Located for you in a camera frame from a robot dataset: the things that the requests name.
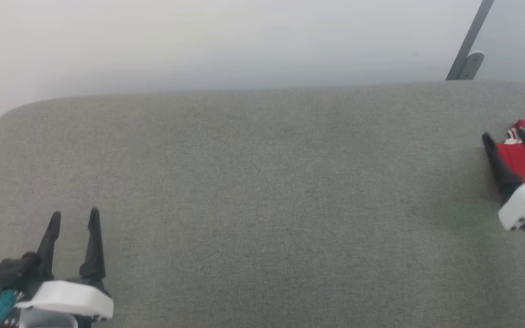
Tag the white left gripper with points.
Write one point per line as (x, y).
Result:
(71, 298)

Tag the red basketball jersey garment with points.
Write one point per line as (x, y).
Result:
(522, 157)

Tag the grey fabric sofa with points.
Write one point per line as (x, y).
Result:
(267, 205)

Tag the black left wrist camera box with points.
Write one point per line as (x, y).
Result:
(12, 273)

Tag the grey metal pole with bracket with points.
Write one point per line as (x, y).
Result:
(467, 50)

